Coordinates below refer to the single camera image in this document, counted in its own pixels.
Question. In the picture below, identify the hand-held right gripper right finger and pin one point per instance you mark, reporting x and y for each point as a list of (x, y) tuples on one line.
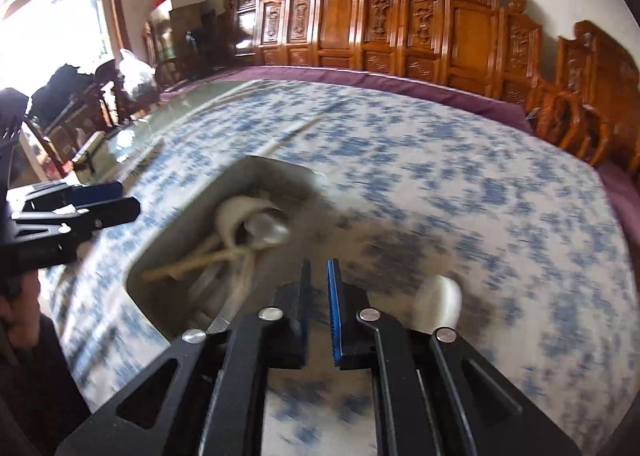
[(334, 316)]

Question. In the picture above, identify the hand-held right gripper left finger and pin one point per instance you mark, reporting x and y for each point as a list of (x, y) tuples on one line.
[(292, 331)]

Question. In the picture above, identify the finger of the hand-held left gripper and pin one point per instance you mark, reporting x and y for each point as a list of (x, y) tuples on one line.
[(97, 192), (110, 215)]

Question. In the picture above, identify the wooden chopstick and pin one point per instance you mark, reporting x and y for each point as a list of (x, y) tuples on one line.
[(205, 250), (190, 266)]

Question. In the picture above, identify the white round spoon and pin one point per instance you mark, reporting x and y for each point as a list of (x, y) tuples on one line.
[(232, 221)]

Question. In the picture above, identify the grey utensil tray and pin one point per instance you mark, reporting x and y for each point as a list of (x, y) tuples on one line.
[(280, 175)]

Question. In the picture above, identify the person's left hand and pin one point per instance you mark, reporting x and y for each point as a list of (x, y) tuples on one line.
[(22, 323)]

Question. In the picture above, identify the dark wooden chair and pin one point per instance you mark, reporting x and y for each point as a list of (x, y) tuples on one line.
[(75, 95)]

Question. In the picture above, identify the clear plastic bag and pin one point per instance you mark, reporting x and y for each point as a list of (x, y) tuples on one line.
[(135, 73)]

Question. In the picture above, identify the person's dark clothing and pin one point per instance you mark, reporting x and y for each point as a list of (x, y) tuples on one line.
[(35, 401)]

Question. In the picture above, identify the blue floral tablecloth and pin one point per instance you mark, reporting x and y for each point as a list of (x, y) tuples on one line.
[(450, 211)]

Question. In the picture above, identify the window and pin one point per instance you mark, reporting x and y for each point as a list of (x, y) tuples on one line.
[(55, 20)]

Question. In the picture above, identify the small carved wooden chair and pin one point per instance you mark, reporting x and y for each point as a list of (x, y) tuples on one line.
[(255, 20)]

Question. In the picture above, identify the carved wooden high-back chair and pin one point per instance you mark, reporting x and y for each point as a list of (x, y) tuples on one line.
[(470, 35), (345, 15)]

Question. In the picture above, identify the wooden armchair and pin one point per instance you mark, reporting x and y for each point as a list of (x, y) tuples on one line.
[(565, 118)]

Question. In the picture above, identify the carved wooden bench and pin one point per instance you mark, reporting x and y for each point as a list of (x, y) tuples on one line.
[(605, 70)]

